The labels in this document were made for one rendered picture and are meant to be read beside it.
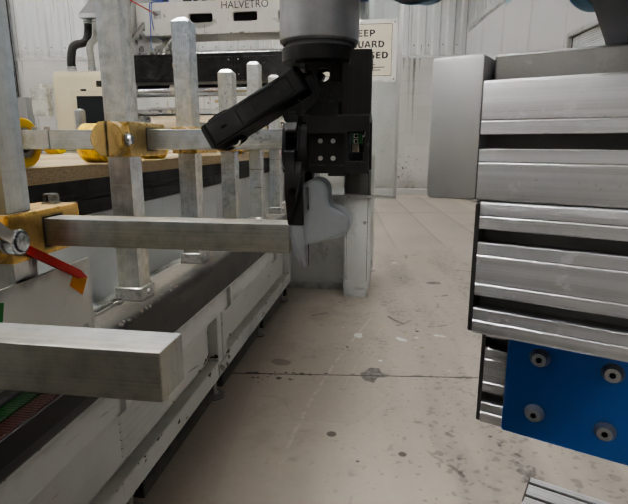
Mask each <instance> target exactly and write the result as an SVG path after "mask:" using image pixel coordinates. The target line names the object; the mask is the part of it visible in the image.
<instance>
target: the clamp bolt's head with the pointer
mask: <svg viewBox="0 0 628 504"><path fill-rule="evenodd" d="M14 246H15V248H16V250H17V251H19V252H25V251H26V250H27V248H28V247H29V249H28V251H27V252H26V253H25V255H28V256H30V257H32V258H34V259H36V260H39V261H41V262H43V263H45V264H48V265H50V266H52V267H54V268H56V269H59V270H61V271H63V272H65V273H67V274H70V275H72V276H74V277H76V278H88V277H87V276H86V275H85V274H84V273H83V272H82V270H80V269H78V268H76V267H74V266H71V265H69V264H67V263H65V262H63V261H61V260H59V259H57V258H55V257H53V256H51V255H49V254H47V253H45V252H42V251H40V250H38V249H36V248H34V247H32V246H30V240H29V236H28V235H26V234H24V233H23V232H19V233H18V234H17V235H16V236H15V240H14ZM0 250H1V252H2V253H4V254H8V253H7V252H6V251H5V250H4V248H3V244H2V241H0Z"/></svg>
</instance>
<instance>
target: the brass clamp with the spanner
mask: <svg viewBox="0 0 628 504"><path fill-rule="evenodd" d="M30 209H31V210H27V211H22V212H16V213H11V214H0V222H1V223H2V224H4V225H5V226H6V227H8V228H9V229H23V230H25V231H26V232H27V233H28V235H29V238H30V246H32V247H34V248H36V249H38V250H40V251H42V252H45V253H47V254H49V253H52V252H55V251H58V250H61V249H64V248H67V247H70V246H51V245H47V244H46V236H45V227H44V218H48V217H52V216H57V215H79V209H78V203H75V202H61V203H60V204H41V202H38V203H32V204H30ZM30 259H33V258H32V257H30V256H28V255H25V254H23V255H10V254H4V253H2V252H1V250H0V264H8V265H14V264H17V263H21V262H24V261H27V260H30Z"/></svg>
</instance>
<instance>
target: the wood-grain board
mask: <svg viewBox="0 0 628 504"><path fill-rule="evenodd" d="M244 152H245V153H244V154H241V155H240V156H239V161H245V160H249V151H244ZM201 157H202V166H203V165H211V164H220V163H221V154H220V151H217V152H216V153H201ZM263 158H269V150H263ZM141 164H142V173H144V172H152V171H160V170H169V169H177V168H179V163H178V154H177V153H173V150H168V153H167V155H166V157H165V158H163V159H144V158H142V157H141ZM26 176H27V184H28V186H34V185H42V184H50V183H59V182H67V181H76V180H84V179H93V178H101V177H109V167H108V162H86V161H84V160H83V159H82V158H81V157H80V156H79V154H78V153H63V154H41V155H40V158H39V160H38V162H37V163H36V164H35V165H34V166H32V167H29V168H26Z"/></svg>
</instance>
